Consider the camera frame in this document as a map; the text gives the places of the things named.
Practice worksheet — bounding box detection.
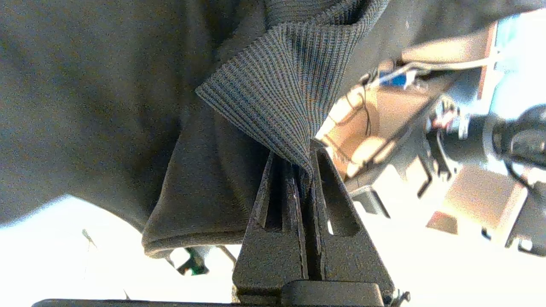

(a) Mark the white cable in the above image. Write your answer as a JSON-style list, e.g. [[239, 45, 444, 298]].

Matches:
[[399, 57, 497, 77]]

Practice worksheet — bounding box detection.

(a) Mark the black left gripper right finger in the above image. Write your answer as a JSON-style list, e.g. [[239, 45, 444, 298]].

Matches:
[[311, 145, 395, 299]]

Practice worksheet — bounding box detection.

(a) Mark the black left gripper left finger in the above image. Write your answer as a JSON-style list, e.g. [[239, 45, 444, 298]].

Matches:
[[232, 151, 309, 298]]

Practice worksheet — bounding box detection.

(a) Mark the black zip hoodie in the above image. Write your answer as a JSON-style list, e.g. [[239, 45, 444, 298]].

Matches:
[[0, 0, 546, 259]]

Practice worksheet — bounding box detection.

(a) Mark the white robot base chassis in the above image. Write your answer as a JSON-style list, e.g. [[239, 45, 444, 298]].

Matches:
[[316, 9, 546, 258]]

